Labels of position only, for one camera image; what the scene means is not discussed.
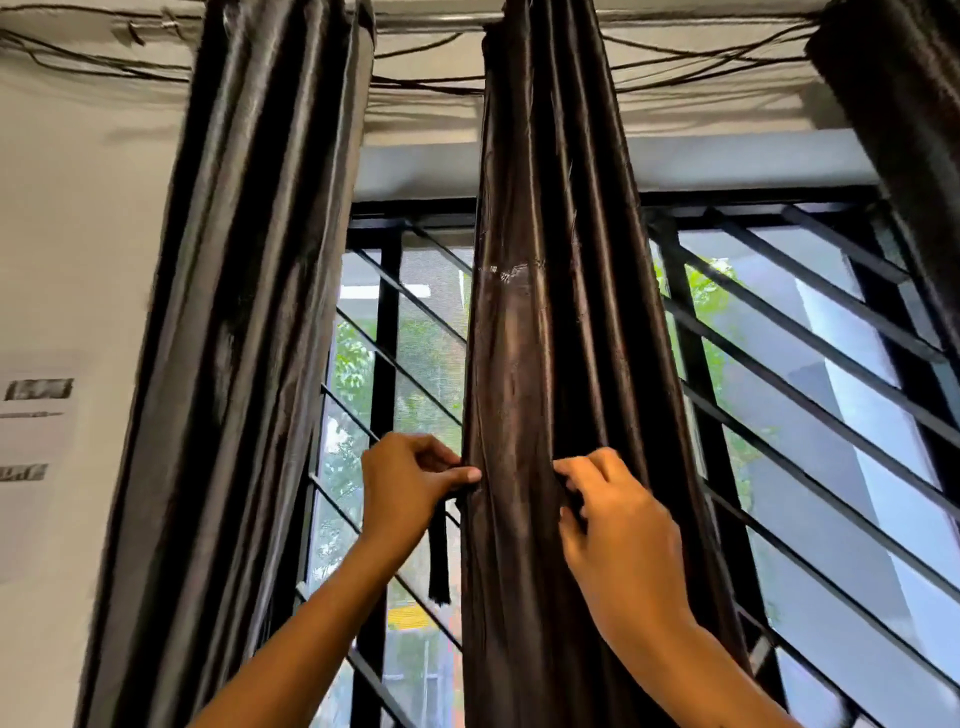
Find person's right hand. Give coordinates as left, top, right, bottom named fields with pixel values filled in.
left=552, top=447, right=699, bottom=661

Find person's left hand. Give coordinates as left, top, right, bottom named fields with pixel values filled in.
left=359, top=432, right=484, bottom=556

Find dark brown curtain tie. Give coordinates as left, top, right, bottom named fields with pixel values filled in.
left=427, top=485, right=472, bottom=606

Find dark brown curtain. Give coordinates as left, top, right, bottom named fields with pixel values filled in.
left=458, top=0, right=755, bottom=728
left=806, top=0, right=960, bottom=354

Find grey textured curtain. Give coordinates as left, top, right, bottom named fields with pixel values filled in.
left=74, top=0, right=376, bottom=728

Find person's left forearm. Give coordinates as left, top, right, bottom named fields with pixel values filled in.
left=191, top=536, right=410, bottom=728

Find green trees outside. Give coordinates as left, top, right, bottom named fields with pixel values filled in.
left=311, top=254, right=751, bottom=728

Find black metal window grille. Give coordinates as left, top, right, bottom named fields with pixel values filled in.
left=296, top=202, right=960, bottom=728

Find white printed paper notice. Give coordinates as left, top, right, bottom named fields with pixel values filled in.
left=0, top=352, right=85, bottom=586

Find silver metal curtain rod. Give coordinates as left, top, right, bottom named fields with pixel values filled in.
left=371, top=7, right=826, bottom=33

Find black cable bundle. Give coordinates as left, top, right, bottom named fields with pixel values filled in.
left=0, top=3, right=820, bottom=96

